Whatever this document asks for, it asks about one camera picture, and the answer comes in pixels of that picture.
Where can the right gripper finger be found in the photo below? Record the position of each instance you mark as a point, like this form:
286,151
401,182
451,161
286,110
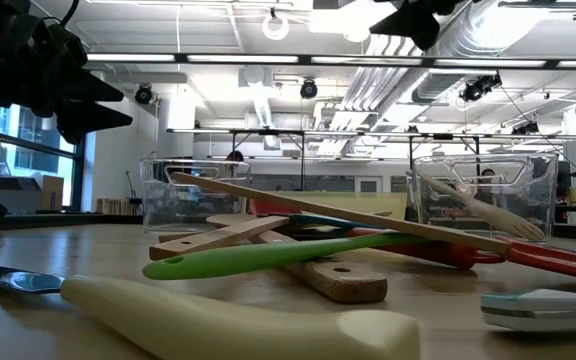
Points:
415,22

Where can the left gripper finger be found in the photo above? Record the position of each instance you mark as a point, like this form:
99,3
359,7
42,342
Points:
93,90
88,120

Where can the green silicone spatula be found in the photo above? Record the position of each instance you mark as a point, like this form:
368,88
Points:
248,257

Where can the wooden spatula red silicone head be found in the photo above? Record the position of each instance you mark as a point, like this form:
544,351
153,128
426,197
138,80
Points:
318,210

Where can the red slotted spoon steel shaft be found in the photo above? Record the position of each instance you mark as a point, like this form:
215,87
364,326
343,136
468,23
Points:
438,252

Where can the wide bamboo spatula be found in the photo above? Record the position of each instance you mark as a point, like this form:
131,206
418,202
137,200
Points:
353,287

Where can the large window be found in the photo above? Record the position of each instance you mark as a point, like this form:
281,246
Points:
33,130

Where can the cardboard box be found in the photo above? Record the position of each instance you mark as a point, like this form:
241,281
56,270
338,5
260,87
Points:
43,195

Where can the clear plastic bin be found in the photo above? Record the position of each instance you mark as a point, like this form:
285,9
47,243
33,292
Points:
528,210
193,210

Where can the person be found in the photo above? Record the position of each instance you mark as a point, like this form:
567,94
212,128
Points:
234,156
488,182

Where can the long ceiling light bar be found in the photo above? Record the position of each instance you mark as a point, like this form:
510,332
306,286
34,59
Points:
243,58

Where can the yellow plastic bin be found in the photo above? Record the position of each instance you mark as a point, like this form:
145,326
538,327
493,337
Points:
348,202

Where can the teal framed mandoline slicer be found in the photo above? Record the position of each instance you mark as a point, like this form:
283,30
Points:
543,310

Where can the black ceiling camera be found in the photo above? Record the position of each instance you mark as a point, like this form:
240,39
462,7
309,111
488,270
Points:
478,89
309,90
143,95

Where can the silver ventilation duct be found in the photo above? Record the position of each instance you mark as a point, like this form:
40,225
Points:
488,25

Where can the black background rig frame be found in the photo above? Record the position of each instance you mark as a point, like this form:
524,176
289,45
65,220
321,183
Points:
302,160

